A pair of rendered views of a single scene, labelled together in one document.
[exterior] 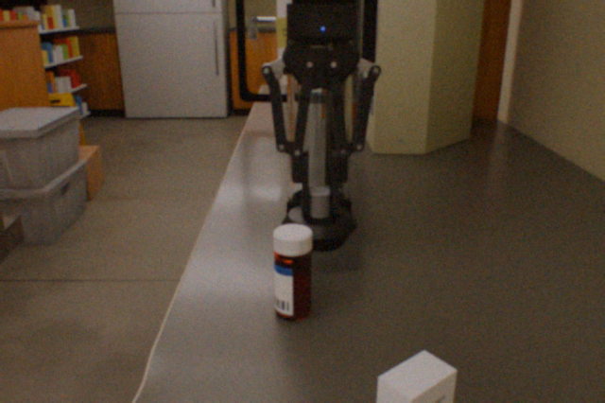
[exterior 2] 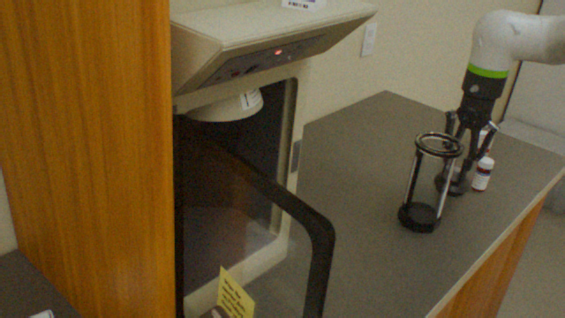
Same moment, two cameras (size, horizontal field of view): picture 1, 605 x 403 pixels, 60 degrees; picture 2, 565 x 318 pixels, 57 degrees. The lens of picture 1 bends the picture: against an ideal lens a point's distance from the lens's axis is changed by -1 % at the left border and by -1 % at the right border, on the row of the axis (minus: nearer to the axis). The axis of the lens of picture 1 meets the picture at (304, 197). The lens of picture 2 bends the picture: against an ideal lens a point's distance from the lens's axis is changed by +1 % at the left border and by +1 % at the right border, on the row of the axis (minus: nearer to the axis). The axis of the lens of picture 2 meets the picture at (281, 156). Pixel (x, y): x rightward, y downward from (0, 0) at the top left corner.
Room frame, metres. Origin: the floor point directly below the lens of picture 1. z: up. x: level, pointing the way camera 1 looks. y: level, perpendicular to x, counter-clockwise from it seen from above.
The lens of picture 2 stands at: (1.79, 0.39, 1.69)
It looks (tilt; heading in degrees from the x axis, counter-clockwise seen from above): 30 degrees down; 220
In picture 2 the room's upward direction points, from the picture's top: 6 degrees clockwise
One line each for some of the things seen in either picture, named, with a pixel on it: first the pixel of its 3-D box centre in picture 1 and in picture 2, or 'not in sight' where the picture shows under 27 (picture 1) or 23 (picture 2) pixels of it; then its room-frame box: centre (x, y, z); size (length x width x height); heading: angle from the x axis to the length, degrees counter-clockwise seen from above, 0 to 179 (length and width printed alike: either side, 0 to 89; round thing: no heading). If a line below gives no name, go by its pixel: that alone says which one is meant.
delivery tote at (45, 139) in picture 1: (28, 145); not in sight; (2.89, 1.55, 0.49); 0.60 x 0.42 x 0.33; 1
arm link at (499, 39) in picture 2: not in sight; (500, 41); (0.59, -0.01, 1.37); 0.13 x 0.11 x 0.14; 130
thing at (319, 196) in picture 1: (319, 216); (454, 179); (0.60, -0.02, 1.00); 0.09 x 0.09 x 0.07
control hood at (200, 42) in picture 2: not in sight; (277, 46); (1.26, -0.09, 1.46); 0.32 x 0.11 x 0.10; 1
